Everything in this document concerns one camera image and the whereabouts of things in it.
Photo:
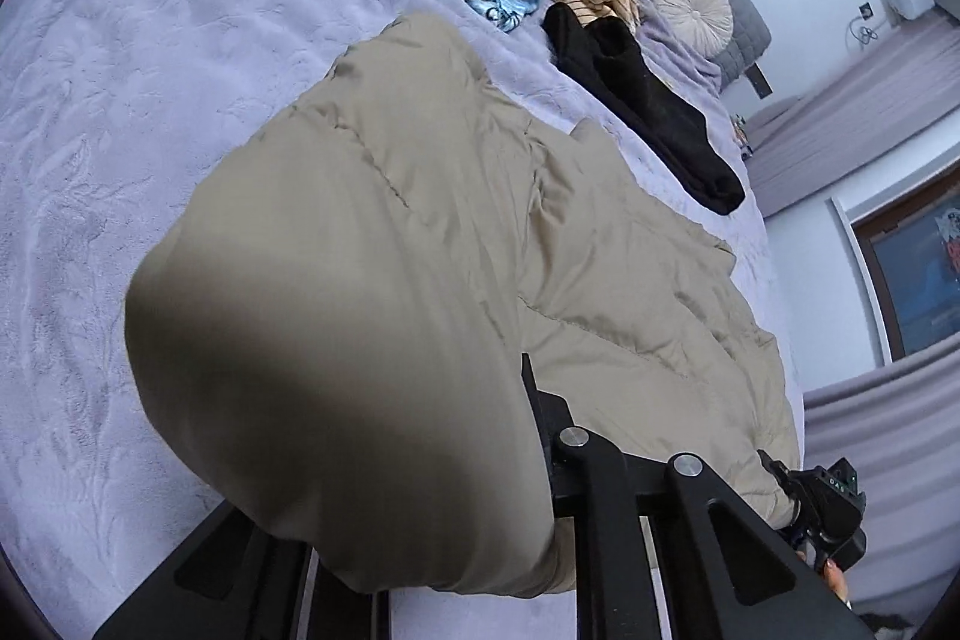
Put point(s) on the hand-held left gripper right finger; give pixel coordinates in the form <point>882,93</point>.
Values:
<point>600,482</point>

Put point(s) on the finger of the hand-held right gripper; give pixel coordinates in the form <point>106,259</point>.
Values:
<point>780,482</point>

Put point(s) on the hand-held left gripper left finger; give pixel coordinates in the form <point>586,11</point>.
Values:
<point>247,572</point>

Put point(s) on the khaki puffer jacket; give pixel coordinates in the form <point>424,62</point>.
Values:
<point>390,280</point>

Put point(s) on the person's right hand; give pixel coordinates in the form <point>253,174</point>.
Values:
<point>831,584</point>

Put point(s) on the grey purple curtain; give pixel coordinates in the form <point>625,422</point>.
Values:
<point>862,108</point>
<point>885,460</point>

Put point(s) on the wooden framed window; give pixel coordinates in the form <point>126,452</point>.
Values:
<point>915,265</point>

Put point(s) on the nightstand clutter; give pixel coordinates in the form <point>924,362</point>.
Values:
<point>741,138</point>

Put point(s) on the black folded garment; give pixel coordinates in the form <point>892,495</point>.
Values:
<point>645,93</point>

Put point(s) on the round cream cushion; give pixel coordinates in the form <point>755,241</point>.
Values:
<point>694,10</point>

